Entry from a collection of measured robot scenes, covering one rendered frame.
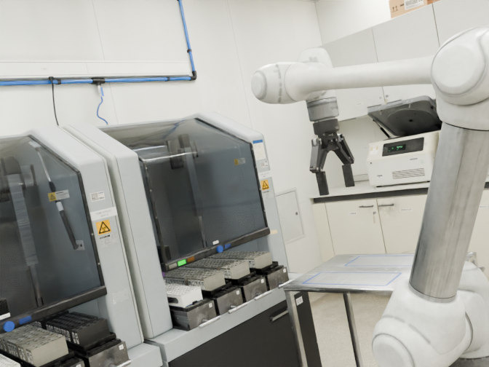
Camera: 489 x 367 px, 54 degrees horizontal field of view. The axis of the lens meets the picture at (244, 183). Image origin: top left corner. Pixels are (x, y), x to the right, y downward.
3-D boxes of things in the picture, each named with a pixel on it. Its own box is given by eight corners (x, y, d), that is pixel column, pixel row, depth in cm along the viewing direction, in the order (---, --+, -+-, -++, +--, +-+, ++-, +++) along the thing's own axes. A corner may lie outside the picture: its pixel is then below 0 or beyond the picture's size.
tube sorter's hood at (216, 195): (104, 268, 221) (75, 133, 217) (203, 235, 263) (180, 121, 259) (167, 272, 184) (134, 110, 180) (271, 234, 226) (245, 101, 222)
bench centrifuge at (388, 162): (368, 188, 387) (354, 111, 383) (406, 175, 428) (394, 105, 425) (434, 182, 345) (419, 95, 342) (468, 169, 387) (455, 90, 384)
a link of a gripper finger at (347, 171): (341, 165, 148) (343, 164, 148) (345, 187, 148) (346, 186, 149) (349, 164, 146) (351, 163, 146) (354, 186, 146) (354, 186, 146)
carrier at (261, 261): (269, 263, 228) (267, 251, 227) (273, 263, 226) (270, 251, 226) (252, 271, 220) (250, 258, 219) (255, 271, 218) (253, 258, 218)
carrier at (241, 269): (247, 273, 217) (244, 260, 217) (250, 273, 215) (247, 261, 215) (228, 281, 209) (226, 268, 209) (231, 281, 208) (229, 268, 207)
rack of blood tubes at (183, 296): (143, 304, 206) (140, 290, 205) (162, 296, 213) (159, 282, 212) (184, 311, 184) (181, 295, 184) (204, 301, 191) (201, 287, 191)
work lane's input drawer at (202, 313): (104, 312, 230) (100, 295, 229) (129, 303, 239) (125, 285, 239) (197, 332, 177) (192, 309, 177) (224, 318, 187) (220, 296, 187)
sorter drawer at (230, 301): (132, 301, 240) (128, 285, 240) (154, 293, 250) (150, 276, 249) (227, 317, 188) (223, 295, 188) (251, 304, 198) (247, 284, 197)
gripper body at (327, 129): (326, 119, 136) (332, 151, 136) (343, 116, 142) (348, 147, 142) (305, 123, 141) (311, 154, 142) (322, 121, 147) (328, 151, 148)
